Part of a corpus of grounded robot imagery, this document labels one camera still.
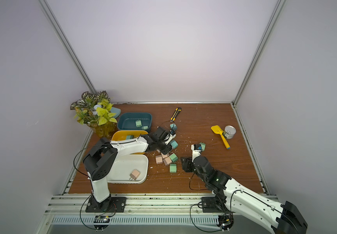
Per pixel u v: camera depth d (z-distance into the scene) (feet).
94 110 2.76
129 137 3.19
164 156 2.87
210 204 2.39
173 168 2.74
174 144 3.07
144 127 3.38
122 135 3.20
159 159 2.88
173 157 2.87
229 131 3.16
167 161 2.86
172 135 2.72
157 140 2.38
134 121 3.51
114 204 2.39
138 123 3.50
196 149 2.28
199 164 1.91
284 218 1.34
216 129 3.33
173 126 3.41
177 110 3.73
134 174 2.67
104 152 1.78
